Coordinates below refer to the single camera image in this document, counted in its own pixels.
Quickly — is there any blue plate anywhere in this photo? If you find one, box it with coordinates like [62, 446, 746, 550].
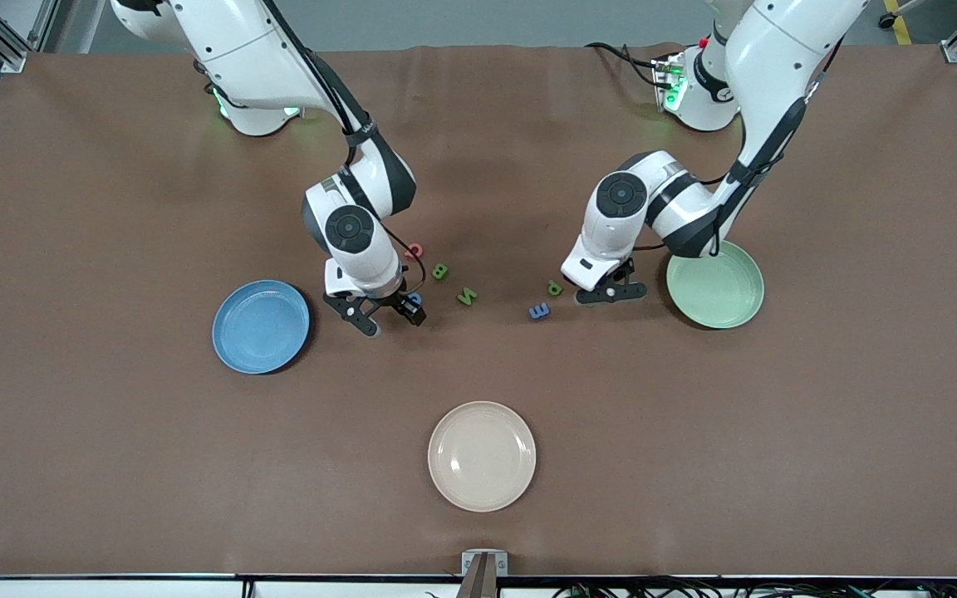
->
[212, 280, 312, 375]

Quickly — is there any green plate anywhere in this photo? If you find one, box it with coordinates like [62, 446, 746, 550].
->
[666, 239, 766, 331]

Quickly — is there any beige plate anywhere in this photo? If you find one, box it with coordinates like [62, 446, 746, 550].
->
[428, 401, 537, 513]

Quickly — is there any brown table mat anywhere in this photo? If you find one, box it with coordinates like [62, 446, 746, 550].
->
[0, 43, 957, 579]

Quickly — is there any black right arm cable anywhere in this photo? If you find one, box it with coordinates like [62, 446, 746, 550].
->
[263, 0, 428, 292]

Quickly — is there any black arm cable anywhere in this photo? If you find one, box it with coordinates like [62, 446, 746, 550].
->
[263, 0, 428, 292]
[636, 50, 845, 250]

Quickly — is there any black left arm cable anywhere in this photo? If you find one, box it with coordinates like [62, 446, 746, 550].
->
[636, 50, 845, 250]

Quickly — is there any black base power cable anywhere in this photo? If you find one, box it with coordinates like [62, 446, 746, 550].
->
[585, 42, 670, 88]

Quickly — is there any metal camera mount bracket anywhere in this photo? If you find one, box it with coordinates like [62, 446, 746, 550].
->
[461, 550, 509, 598]

